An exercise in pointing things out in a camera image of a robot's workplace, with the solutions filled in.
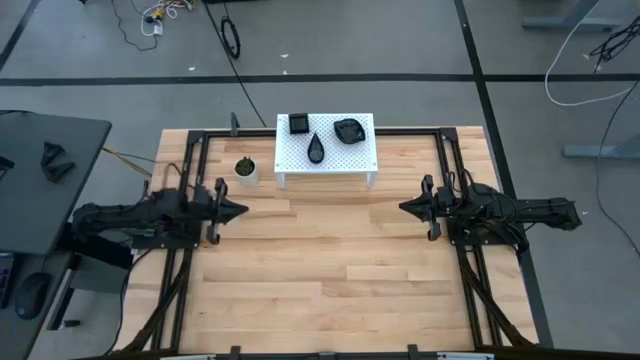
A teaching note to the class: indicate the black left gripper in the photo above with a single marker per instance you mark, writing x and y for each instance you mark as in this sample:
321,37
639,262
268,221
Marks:
219,210

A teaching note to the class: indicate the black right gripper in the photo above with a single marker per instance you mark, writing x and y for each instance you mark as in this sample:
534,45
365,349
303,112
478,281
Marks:
432,207

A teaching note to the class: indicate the black leaf-shaped mini plate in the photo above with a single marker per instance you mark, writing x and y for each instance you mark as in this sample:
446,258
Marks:
350,131

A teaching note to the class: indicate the black teardrop mini plate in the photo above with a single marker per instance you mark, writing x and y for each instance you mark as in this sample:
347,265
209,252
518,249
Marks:
315,148

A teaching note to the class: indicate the black square mini plate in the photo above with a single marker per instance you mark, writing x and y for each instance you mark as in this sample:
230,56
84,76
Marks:
298,123

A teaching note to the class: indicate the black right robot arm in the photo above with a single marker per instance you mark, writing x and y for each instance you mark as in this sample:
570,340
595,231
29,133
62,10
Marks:
540,207

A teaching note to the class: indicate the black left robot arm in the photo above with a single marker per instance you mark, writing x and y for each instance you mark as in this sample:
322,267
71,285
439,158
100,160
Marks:
130,215

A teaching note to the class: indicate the white plant pot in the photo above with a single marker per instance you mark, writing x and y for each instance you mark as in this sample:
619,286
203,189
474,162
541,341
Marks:
250,179

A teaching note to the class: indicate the small green plant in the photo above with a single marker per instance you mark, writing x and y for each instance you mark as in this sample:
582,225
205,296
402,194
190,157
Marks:
245,166

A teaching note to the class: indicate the white perforated riser shelf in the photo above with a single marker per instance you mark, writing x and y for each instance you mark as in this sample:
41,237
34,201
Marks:
325,157

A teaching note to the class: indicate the black spare gripper finger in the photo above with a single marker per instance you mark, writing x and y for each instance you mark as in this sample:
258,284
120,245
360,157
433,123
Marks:
52,152
57,171

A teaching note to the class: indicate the black desk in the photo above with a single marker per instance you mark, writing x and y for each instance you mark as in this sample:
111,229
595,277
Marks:
50,215

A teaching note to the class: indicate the grey desk foot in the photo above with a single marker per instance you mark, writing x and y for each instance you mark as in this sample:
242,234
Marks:
570,22
600,151

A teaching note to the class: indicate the white power adapter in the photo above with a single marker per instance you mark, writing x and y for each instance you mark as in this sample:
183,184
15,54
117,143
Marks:
157,30

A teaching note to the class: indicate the black computer mouse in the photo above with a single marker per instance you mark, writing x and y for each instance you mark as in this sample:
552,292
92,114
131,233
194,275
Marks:
32,295

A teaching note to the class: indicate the grey side desk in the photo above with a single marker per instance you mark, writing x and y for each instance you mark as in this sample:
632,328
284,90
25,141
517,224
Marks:
15,340

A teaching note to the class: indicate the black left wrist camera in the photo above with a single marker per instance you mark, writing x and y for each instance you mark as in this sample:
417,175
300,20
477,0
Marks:
204,200

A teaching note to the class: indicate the black aluminium table frame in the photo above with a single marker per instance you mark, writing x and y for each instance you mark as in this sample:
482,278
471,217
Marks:
250,132

